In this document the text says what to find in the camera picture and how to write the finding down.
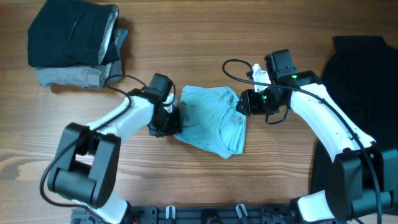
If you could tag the black t-shirt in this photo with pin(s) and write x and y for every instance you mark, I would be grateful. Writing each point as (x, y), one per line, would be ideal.
(361, 78)

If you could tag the folded blue garment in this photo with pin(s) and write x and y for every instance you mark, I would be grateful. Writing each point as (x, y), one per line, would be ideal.
(121, 35)

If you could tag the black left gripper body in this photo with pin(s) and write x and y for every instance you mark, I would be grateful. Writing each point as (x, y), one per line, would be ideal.
(170, 124)

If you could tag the folded dark green trousers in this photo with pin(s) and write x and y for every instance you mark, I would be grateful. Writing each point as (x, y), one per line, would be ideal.
(68, 33)

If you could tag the light blue t-shirt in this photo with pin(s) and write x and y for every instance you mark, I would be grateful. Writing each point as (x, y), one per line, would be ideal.
(210, 121)

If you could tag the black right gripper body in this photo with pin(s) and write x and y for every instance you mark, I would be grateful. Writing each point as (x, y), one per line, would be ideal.
(262, 101)

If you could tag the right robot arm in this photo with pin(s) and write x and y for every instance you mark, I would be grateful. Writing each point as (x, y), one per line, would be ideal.
(306, 96)

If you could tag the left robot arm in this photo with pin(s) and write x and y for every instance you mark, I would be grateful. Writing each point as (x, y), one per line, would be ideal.
(86, 161)

